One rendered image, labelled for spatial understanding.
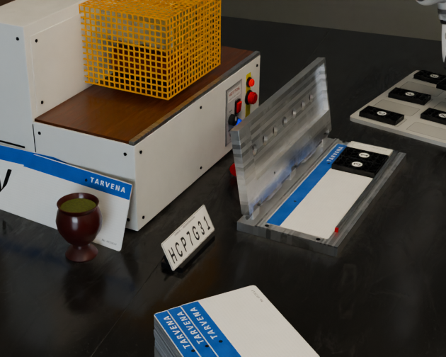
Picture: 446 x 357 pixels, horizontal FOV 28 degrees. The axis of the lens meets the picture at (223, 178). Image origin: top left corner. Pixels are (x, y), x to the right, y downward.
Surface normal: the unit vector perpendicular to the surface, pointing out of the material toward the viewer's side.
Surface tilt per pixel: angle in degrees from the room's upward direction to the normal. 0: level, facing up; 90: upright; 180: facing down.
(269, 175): 81
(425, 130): 0
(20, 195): 69
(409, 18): 90
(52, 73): 90
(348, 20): 90
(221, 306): 0
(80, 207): 0
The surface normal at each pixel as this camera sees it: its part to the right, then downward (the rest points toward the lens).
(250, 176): 0.88, 0.07
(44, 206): -0.48, 0.06
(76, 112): 0.01, -0.88
